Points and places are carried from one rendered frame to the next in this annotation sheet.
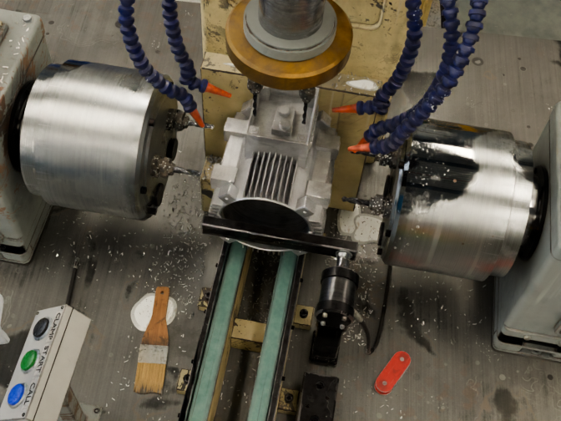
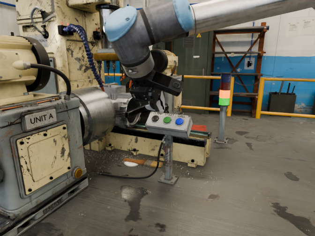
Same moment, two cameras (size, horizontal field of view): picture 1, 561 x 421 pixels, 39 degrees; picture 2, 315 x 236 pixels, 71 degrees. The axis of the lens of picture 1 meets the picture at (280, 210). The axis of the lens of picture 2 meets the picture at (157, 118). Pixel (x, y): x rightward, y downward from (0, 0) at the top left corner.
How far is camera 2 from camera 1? 1.39 m
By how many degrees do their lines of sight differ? 67
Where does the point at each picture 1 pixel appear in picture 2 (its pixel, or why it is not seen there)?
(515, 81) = not seen: hidden behind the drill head
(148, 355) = (148, 163)
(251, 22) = (108, 48)
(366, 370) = not seen: hidden behind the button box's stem
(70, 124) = (86, 94)
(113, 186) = (109, 107)
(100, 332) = (132, 172)
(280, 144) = (121, 88)
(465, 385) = not seen: hidden behind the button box
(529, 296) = (168, 100)
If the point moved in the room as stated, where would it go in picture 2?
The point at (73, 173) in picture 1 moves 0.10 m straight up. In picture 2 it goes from (99, 107) to (97, 84)
